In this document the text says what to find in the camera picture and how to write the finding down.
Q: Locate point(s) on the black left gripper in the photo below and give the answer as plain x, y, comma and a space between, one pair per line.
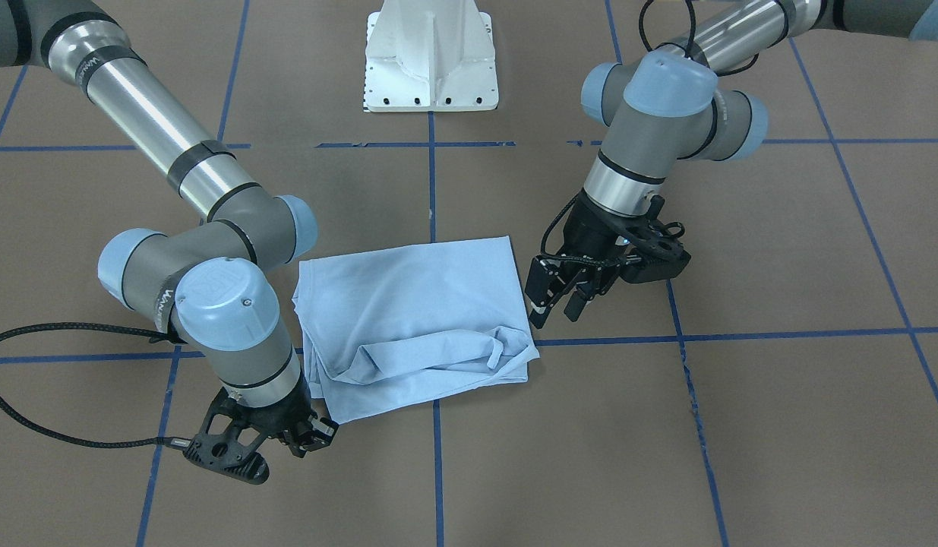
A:
588, 232

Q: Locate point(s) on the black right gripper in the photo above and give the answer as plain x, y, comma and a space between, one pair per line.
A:
285, 417

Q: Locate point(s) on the light blue t-shirt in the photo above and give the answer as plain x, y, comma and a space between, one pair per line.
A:
387, 329

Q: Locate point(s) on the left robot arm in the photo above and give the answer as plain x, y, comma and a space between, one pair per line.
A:
668, 107

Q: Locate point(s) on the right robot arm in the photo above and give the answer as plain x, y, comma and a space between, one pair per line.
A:
153, 217

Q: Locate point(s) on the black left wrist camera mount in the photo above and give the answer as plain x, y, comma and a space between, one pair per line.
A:
656, 252

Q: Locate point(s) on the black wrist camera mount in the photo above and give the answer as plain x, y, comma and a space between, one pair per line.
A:
229, 440
656, 252

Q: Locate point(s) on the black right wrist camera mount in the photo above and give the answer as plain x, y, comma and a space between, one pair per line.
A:
229, 440

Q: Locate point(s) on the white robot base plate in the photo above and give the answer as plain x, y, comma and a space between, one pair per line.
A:
430, 56

